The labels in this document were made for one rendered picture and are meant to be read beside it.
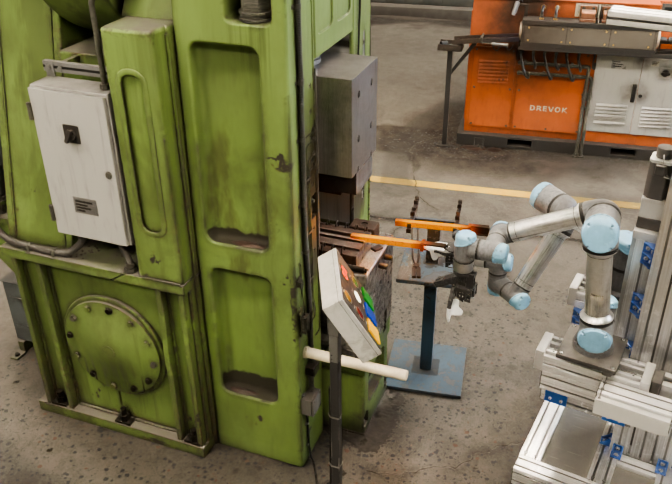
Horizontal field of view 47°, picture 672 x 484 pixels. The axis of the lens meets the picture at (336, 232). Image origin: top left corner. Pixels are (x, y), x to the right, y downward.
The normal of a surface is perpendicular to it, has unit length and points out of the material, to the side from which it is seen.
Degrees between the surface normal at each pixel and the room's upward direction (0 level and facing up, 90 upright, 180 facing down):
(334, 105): 90
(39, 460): 0
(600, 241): 83
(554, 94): 90
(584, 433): 0
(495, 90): 90
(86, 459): 0
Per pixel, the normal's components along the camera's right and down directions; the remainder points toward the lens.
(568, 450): -0.01, -0.87
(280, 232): -0.36, 0.45
